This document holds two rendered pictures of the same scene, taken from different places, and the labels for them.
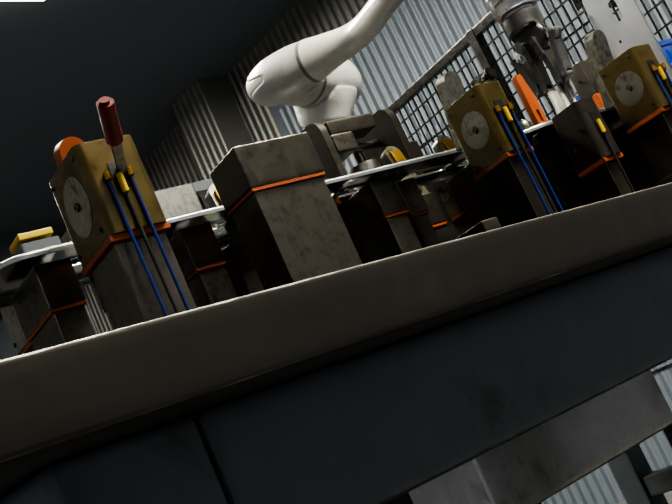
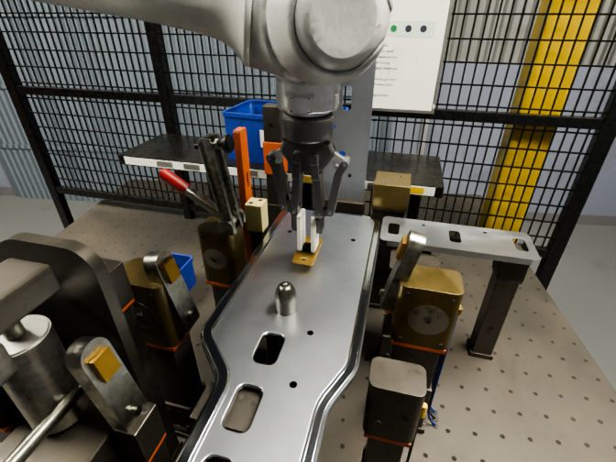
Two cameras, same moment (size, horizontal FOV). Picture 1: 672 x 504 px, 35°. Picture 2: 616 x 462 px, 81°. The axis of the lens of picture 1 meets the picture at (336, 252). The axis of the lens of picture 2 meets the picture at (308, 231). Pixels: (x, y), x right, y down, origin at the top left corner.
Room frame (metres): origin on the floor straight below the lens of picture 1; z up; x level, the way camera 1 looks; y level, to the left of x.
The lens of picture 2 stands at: (1.57, -0.18, 1.39)
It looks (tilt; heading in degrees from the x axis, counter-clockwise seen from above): 31 degrees down; 321
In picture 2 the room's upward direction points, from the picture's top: straight up
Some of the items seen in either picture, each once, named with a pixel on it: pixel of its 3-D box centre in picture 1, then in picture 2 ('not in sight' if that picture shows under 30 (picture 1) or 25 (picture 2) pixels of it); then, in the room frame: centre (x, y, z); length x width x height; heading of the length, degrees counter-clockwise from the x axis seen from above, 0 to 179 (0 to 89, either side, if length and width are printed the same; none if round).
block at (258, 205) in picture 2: not in sight; (261, 274); (2.13, -0.50, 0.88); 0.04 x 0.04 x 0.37; 37
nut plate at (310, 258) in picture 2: not in sight; (308, 247); (1.98, -0.52, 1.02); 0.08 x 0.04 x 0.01; 127
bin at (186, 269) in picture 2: not in sight; (170, 277); (2.43, -0.38, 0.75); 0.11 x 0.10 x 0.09; 127
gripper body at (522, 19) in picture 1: (529, 34); (307, 142); (1.98, -0.52, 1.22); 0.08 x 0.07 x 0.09; 37
